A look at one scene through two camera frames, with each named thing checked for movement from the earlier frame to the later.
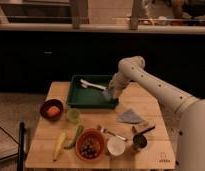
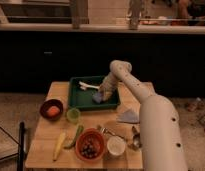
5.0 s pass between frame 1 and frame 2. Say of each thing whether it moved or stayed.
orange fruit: stayed
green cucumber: stayed
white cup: stayed
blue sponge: moved
